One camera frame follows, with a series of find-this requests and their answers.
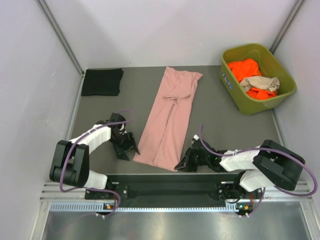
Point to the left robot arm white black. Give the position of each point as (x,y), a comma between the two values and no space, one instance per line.
(71,159)

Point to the orange t shirt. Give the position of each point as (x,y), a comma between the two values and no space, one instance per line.
(249,68)

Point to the left aluminium corner post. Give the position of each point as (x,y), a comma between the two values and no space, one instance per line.
(44,7)

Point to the right aluminium corner post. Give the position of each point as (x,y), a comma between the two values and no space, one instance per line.
(298,5)

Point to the aluminium corner post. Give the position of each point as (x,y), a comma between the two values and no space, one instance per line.
(298,5)
(44,7)

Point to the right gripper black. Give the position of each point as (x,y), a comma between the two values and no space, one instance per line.
(186,164)

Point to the grey slotted cable duct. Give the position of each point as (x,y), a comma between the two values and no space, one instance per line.
(107,207)

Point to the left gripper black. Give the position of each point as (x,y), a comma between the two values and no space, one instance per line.
(130,144)

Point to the beige t shirt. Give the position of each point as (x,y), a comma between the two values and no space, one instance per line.
(260,82)

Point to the folded black t shirt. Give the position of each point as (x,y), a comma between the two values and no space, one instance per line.
(102,82)

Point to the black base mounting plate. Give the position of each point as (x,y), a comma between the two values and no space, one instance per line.
(178,190)

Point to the pink t shirt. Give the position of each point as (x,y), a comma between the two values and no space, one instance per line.
(162,140)

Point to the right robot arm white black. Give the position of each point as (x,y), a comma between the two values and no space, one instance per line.
(267,165)

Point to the olive green plastic bin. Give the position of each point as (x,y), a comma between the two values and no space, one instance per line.
(268,65)

